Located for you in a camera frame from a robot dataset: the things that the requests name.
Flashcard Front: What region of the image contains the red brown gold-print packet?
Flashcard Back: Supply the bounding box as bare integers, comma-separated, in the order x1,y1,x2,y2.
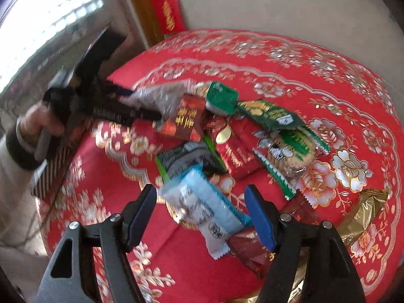
156,95,207,142

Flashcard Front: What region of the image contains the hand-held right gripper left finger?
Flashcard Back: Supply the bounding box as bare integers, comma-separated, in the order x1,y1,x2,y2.
36,184,158,303

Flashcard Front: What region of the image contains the gold foil snack packet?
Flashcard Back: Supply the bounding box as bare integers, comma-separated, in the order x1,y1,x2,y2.
338,189,392,247

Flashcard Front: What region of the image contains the wooden door frame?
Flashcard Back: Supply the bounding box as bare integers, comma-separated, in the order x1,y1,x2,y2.
124,0,168,47

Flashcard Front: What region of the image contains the dark red gold-oval snack packet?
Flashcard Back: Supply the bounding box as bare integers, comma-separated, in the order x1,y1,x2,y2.
205,117,264,179

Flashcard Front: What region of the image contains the dark green snack packet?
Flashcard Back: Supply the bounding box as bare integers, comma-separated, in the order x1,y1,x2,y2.
237,99,305,132

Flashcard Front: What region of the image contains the green lid jelly cup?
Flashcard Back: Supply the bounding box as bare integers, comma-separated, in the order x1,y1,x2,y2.
205,81,239,116

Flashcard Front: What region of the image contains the bright window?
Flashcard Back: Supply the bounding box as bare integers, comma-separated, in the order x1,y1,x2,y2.
0,0,105,93

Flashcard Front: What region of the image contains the red gold-print wall poster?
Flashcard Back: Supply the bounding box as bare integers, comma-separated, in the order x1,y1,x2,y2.
148,0,187,36

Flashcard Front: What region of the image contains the striped-sided paper tray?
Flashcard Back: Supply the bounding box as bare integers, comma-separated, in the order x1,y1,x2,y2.
30,126,83,203

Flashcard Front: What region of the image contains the green clear cookie packet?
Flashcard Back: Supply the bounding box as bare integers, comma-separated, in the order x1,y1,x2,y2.
252,125,331,201

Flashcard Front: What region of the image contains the red floral tablecloth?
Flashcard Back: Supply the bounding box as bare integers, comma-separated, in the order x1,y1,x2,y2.
38,30,404,303

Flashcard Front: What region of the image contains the person's left hand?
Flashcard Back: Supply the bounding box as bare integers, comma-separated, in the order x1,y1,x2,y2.
23,102,66,151

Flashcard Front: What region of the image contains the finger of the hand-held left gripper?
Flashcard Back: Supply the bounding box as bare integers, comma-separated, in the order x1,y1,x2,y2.
92,102,163,127
107,80,137,99

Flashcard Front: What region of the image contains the blue white snack packet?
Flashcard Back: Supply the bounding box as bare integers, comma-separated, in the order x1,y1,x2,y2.
158,164,252,261

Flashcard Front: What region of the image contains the clear silver snack packet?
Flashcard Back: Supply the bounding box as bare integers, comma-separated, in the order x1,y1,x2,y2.
128,80,190,123

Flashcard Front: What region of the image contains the person's left forearm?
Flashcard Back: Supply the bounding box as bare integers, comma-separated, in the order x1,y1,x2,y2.
0,117,43,185

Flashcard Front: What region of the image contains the black green snack packet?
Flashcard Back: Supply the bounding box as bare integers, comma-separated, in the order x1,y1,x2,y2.
155,136,228,187

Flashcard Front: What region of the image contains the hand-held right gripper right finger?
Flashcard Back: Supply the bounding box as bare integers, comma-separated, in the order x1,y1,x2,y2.
244,185,368,303

